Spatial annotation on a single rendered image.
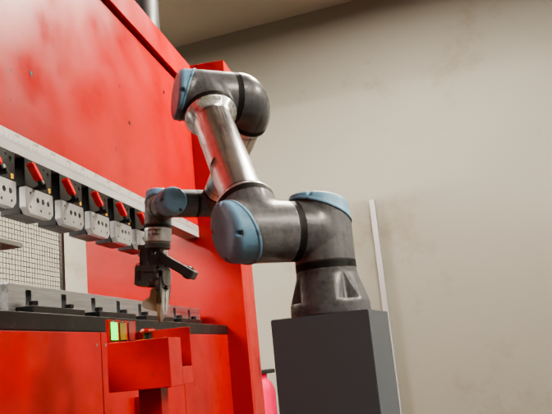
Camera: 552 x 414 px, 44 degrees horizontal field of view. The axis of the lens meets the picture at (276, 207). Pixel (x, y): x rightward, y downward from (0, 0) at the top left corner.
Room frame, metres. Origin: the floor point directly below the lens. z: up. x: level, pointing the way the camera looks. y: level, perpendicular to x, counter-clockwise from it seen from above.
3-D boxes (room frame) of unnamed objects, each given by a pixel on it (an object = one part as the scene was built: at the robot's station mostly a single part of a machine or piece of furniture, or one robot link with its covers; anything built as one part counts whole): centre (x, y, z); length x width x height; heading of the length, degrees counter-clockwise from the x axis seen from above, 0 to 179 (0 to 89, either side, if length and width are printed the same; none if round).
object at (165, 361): (1.83, 0.36, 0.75); 0.20 x 0.16 x 0.18; 172
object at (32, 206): (1.98, 0.74, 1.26); 0.15 x 0.09 x 0.17; 170
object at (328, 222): (1.30, -0.08, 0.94); 0.13 x 0.12 x 0.14; 115
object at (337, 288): (1.30, -0.08, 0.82); 0.15 x 0.15 x 0.10
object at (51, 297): (2.66, 0.61, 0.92); 1.68 x 0.06 x 0.10; 170
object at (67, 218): (2.18, 0.70, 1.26); 0.15 x 0.09 x 0.17; 170
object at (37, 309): (2.00, 0.68, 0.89); 0.30 x 0.05 x 0.03; 170
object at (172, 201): (1.78, 0.27, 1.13); 0.11 x 0.11 x 0.08; 25
